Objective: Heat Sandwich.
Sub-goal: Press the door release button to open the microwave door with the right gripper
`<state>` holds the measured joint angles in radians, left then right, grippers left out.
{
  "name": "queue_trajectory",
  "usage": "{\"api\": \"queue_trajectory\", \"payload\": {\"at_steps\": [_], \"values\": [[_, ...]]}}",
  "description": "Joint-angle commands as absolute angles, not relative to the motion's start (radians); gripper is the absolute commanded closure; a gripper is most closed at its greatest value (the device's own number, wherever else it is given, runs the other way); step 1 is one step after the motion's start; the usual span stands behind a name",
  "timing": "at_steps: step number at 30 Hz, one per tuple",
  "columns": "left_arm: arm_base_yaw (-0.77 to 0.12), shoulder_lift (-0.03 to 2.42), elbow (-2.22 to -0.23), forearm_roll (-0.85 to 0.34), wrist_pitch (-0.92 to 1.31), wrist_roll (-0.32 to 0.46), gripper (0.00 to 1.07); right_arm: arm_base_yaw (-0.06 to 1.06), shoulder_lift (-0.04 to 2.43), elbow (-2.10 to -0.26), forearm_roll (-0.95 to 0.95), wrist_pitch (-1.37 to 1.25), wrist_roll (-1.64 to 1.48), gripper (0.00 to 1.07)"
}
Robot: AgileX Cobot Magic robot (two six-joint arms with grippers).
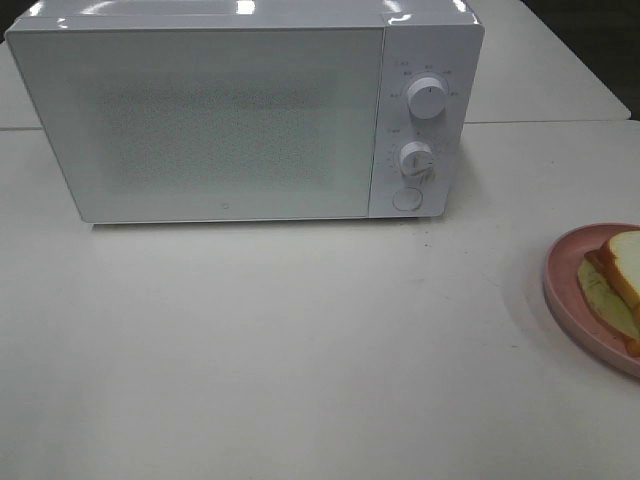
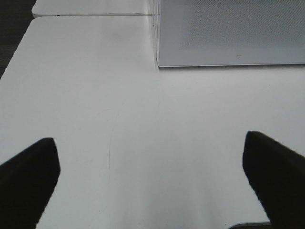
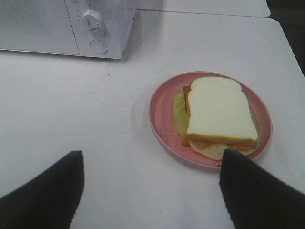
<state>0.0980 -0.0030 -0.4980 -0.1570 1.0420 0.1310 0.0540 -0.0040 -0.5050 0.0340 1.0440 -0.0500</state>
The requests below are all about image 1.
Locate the round white door button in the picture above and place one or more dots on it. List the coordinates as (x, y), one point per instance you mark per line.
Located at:
(407, 199)

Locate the white microwave door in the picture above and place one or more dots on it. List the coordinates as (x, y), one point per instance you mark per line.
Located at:
(172, 126)

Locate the pink round plate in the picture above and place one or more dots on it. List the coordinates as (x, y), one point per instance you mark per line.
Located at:
(566, 301)

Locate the toast sandwich with filling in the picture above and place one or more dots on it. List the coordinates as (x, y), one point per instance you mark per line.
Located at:
(609, 281)

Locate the lower white timer knob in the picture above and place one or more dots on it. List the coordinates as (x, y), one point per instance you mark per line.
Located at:
(415, 159)

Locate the white microwave oven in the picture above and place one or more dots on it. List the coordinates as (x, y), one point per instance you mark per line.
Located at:
(440, 38)

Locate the upper white power knob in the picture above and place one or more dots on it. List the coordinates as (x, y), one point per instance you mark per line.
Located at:
(426, 97)

